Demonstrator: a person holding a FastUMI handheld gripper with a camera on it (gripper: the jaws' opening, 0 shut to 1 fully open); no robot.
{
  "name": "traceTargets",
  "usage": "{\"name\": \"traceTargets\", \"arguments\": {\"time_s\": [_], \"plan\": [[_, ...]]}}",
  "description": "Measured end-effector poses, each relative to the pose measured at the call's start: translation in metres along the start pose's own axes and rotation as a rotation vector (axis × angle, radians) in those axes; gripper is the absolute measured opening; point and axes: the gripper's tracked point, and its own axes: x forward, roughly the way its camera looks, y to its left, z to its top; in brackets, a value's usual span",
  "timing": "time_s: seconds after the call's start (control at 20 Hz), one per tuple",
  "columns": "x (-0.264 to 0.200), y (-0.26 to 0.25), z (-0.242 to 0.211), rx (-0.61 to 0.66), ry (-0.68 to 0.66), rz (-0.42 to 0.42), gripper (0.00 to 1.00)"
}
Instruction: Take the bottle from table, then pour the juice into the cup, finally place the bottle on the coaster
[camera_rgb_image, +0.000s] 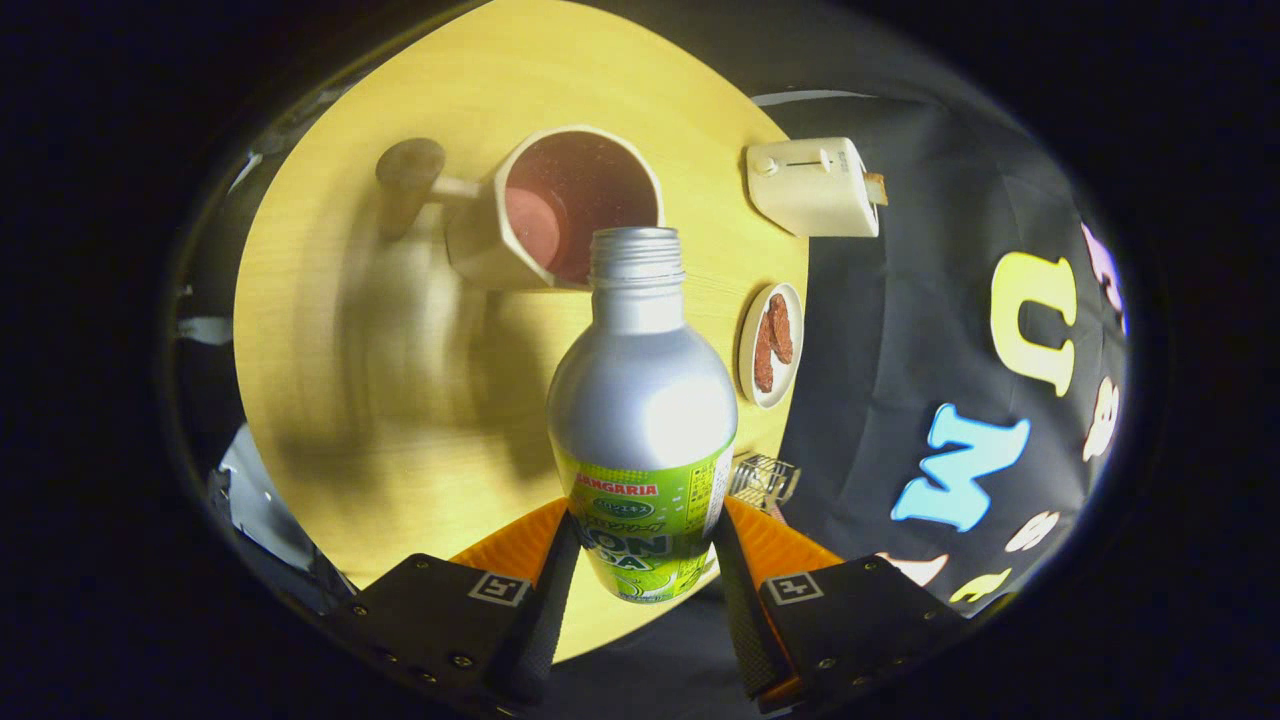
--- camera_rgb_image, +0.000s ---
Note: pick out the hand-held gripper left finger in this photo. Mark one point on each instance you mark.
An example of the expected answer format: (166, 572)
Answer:
(545, 640)

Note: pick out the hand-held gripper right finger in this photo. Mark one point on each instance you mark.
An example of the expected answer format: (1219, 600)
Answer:
(745, 630)

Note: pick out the silver bottle with green label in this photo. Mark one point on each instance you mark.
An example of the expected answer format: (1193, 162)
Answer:
(640, 400)

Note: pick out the brown meat piece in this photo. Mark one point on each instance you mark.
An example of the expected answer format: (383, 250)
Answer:
(781, 328)
(763, 355)

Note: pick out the light wooden table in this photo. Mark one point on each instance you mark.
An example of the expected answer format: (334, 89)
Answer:
(400, 400)

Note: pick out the round white plate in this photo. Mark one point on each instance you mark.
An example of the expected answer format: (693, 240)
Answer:
(748, 340)

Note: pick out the white toaster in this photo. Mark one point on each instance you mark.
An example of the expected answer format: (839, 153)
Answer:
(815, 195)

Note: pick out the toast slice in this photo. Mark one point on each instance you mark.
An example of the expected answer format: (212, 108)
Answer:
(877, 188)

